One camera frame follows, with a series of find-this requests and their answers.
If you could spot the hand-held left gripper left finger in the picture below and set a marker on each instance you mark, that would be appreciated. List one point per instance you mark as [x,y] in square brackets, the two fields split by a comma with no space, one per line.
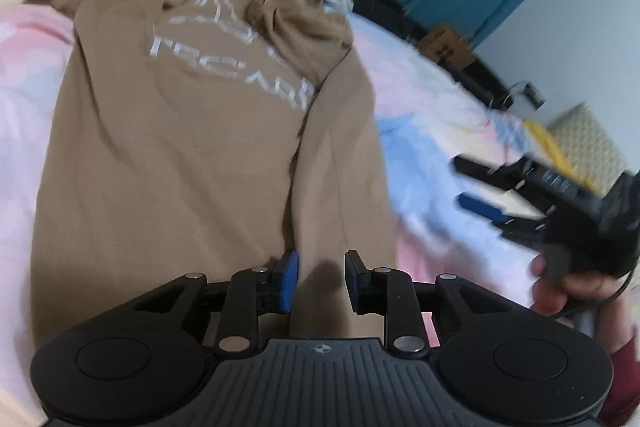
[289,279]

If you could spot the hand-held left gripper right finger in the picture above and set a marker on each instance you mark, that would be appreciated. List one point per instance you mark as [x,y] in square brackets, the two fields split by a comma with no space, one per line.
[352,282]

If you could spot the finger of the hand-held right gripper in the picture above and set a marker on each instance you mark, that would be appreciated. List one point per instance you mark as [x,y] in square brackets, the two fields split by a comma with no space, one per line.
[492,173]
[480,203]

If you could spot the tan hoodie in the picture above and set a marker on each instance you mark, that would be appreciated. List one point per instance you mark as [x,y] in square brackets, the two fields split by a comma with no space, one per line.
[175,157]

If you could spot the person's right forearm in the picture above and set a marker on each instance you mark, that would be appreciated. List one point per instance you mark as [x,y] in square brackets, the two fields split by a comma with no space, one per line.
[627,357]

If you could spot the person's right hand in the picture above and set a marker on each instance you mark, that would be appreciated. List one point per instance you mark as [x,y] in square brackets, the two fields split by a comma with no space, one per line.
[550,292]

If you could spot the yellow cloth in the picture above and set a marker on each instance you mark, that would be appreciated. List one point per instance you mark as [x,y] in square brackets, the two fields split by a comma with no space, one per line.
[555,147]

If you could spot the pastel tie-dye bedsheet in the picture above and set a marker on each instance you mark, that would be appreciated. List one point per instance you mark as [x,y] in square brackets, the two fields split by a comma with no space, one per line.
[435,132]

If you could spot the cream textured pillow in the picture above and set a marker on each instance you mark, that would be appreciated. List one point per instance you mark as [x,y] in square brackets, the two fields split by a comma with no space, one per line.
[592,137]

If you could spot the cardboard box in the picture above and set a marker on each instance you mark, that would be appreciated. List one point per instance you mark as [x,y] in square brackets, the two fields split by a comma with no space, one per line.
[445,47]

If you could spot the black sofa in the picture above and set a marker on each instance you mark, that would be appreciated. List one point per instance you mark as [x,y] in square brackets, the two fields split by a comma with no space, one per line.
[390,7]

